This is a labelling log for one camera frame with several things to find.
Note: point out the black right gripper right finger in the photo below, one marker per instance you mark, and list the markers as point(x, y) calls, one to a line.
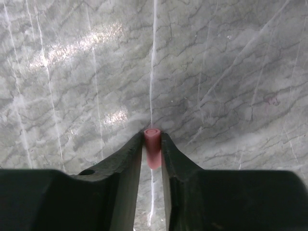
point(198, 199)

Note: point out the pink marker cap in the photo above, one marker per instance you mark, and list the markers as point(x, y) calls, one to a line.
point(153, 147)

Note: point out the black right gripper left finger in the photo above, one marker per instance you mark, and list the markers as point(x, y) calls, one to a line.
point(100, 198)

